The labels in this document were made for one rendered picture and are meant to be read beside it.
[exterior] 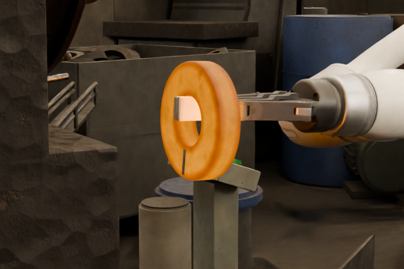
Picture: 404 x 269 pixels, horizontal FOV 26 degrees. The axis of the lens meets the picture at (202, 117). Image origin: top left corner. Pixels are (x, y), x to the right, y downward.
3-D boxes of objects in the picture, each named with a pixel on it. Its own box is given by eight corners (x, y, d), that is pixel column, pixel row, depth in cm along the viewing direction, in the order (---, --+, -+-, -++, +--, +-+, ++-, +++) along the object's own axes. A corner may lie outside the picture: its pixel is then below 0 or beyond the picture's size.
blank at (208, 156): (224, 70, 104) (247, 70, 105) (163, 51, 117) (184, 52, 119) (213, 196, 107) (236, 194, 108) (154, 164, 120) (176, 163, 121)
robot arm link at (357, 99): (333, 131, 130) (301, 132, 127) (336, 71, 129) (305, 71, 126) (374, 140, 122) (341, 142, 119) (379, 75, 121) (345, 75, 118)
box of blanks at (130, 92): (80, 258, 331) (76, 54, 321) (-36, 219, 389) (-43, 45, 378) (257, 211, 404) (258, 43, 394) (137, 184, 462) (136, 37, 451)
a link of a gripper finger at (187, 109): (222, 119, 114) (225, 119, 114) (175, 120, 111) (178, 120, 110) (223, 96, 114) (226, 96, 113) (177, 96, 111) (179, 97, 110)
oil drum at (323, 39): (326, 193, 440) (329, 15, 428) (258, 173, 491) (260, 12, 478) (413, 181, 470) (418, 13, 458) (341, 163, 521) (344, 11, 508)
